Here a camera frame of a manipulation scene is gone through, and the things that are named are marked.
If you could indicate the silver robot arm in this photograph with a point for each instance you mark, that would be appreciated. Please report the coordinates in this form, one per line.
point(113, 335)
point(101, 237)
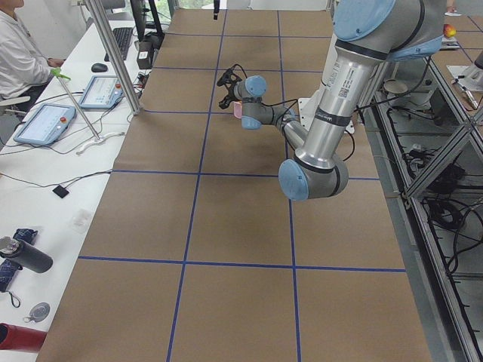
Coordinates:
point(367, 34)

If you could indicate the pink mesh pen holder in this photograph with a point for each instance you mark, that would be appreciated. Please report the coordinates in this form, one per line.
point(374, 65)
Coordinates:
point(237, 109)

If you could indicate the black monitor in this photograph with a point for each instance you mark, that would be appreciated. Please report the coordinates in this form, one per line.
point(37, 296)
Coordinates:
point(141, 10)

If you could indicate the black cardboard box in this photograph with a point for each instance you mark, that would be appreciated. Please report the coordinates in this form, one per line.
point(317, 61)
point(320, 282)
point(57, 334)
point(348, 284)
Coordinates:
point(145, 54)

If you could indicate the black keyboard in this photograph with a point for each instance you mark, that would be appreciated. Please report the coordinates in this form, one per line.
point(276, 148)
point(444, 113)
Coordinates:
point(123, 37)

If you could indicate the far teach pendant tablet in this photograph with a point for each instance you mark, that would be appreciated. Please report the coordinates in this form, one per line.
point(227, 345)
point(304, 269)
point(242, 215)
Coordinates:
point(102, 92)

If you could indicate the teach pendant tablet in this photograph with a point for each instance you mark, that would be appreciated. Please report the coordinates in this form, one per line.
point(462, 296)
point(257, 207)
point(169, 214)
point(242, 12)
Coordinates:
point(46, 125)
point(102, 92)

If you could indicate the black computer mouse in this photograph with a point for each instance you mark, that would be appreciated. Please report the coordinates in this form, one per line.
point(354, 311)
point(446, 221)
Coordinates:
point(99, 67)

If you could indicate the metal reacher grabber stick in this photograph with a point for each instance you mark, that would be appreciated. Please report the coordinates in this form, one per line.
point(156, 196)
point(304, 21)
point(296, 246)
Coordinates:
point(97, 139)

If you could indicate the near teach pendant tablet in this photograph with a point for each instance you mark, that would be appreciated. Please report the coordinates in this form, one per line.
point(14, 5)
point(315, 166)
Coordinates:
point(46, 125)

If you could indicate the clear plastic bag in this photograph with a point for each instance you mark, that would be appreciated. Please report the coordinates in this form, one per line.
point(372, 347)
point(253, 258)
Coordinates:
point(81, 221)

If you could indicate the small black square device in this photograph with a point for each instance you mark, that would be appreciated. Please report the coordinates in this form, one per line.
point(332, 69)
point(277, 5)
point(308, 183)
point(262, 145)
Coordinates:
point(60, 191)

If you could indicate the seated person white shirt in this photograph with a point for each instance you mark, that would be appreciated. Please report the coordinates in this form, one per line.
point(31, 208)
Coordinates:
point(25, 70)

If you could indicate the black water bottle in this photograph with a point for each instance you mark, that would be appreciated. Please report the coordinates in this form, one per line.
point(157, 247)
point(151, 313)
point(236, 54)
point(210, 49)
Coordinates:
point(25, 255)

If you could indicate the red bottle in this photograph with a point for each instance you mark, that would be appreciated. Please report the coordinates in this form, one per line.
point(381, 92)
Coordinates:
point(16, 338)

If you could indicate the aluminium frame post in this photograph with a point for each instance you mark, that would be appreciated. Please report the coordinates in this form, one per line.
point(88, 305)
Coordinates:
point(104, 29)

